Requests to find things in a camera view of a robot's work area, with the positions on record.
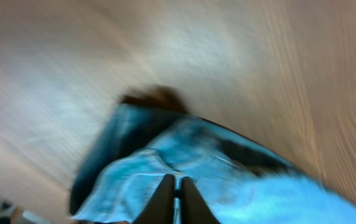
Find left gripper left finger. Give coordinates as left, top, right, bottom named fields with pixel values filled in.
left=133, top=174, right=176, bottom=224

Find light blue denim jeans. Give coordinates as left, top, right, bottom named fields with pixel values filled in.
left=69, top=104, right=356, bottom=223

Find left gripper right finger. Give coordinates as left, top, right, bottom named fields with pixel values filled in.
left=179, top=177, right=219, bottom=224

